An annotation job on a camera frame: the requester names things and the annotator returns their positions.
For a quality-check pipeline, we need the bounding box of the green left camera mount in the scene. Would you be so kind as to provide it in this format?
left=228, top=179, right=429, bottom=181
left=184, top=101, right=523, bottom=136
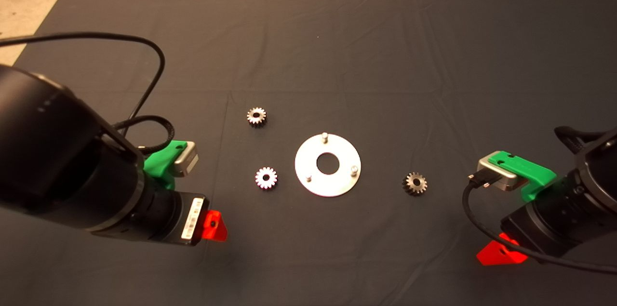
left=143, top=140, right=188, bottom=191

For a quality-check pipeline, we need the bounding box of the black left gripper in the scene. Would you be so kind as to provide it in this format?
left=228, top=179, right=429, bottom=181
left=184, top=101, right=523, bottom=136
left=153, top=189, right=228, bottom=247

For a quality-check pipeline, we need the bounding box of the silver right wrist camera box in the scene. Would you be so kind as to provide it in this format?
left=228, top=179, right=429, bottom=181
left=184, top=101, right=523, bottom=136
left=476, top=157, right=519, bottom=192

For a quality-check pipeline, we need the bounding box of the round metal carrier plate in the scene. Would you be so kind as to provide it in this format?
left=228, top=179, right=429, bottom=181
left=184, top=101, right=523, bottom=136
left=295, top=132, right=362, bottom=198

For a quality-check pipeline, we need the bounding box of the green right camera mount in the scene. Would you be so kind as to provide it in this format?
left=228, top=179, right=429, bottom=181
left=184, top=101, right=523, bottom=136
left=487, top=150, right=558, bottom=202

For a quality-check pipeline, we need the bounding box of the black right camera cable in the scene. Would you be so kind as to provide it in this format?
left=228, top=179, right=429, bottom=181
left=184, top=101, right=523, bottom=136
left=462, top=173, right=617, bottom=276

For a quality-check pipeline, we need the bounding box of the braided black left arm cable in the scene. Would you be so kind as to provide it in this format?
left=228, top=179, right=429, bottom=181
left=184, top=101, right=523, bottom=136
left=112, top=115, right=176, bottom=155

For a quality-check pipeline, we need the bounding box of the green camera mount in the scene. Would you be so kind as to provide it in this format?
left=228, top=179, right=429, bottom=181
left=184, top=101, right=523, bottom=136
left=143, top=140, right=188, bottom=191
left=487, top=150, right=558, bottom=202

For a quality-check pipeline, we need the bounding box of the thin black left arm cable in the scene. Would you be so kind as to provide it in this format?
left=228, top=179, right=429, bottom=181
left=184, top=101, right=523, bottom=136
left=0, top=32, right=166, bottom=138

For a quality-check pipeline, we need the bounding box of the steel planetary gear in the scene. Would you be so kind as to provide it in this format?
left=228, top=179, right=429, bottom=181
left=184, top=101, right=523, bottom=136
left=255, top=166, right=278, bottom=191
left=402, top=172, right=428, bottom=197
left=246, top=106, right=268, bottom=128

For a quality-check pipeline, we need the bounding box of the dark grey table cloth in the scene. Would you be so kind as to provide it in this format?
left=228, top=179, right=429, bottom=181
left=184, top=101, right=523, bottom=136
left=0, top=0, right=617, bottom=306

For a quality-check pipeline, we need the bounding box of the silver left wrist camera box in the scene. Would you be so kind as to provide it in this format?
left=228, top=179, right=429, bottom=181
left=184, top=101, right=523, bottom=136
left=174, top=141, right=198, bottom=177

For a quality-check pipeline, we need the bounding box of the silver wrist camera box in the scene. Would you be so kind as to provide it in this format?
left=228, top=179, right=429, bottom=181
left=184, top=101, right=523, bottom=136
left=174, top=141, right=198, bottom=177
left=476, top=157, right=519, bottom=192

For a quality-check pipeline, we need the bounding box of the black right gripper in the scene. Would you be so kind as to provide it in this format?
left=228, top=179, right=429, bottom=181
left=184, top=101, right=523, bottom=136
left=476, top=182, right=596, bottom=266

